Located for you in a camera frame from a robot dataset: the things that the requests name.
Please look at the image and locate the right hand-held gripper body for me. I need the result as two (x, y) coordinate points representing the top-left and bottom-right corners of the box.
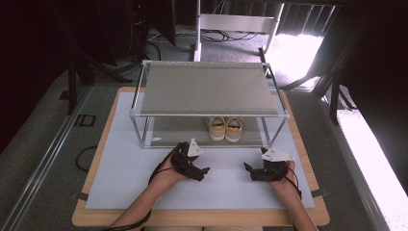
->
(253, 146), (295, 181)

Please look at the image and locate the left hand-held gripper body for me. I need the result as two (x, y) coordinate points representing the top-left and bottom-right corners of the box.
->
(169, 138), (204, 177)

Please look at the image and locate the beige child sneaker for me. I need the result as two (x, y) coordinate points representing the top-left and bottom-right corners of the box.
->
(224, 115), (244, 144)
(205, 115), (227, 142)

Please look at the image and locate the grey metal shoe rack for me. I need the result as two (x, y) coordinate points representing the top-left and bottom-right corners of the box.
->
(129, 60), (291, 150)

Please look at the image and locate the person's right hand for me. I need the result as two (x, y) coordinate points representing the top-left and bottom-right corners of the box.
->
(270, 160), (301, 198)

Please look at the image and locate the person's left hand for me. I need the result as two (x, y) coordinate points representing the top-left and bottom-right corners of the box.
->
(149, 157), (187, 192)

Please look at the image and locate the pale blue table mat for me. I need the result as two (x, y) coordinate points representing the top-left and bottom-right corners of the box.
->
(85, 90), (317, 211)

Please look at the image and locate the black tripod stand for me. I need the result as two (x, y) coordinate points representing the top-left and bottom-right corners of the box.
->
(281, 6), (373, 125)
(47, 0), (133, 116)

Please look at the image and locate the dark computer case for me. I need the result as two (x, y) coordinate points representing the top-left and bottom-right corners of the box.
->
(127, 0), (178, 48)

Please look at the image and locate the white metal stand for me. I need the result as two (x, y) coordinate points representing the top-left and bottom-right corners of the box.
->
(192, 0), (285, 63)

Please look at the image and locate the right hand-held gripper cable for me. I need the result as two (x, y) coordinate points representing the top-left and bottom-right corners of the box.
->
(281, 174), (303, 200)

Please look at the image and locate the hand-held gripper cable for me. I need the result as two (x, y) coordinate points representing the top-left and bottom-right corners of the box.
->
(101, 142), (181, 231)
(281, 174), (303, 200)

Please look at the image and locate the left hand-held gripper cable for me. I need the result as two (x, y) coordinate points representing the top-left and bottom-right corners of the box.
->
(101, 142), (181, 231)

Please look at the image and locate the black floor bracket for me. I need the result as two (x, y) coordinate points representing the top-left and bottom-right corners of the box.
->
(73, 114), (97, 127)

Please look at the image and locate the black cable loop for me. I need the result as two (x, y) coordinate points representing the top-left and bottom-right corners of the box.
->
(75, 145), (98, 173)

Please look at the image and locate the bundle of black floor cables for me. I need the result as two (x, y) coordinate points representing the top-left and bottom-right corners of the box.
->
(198, 28), (262, 43)

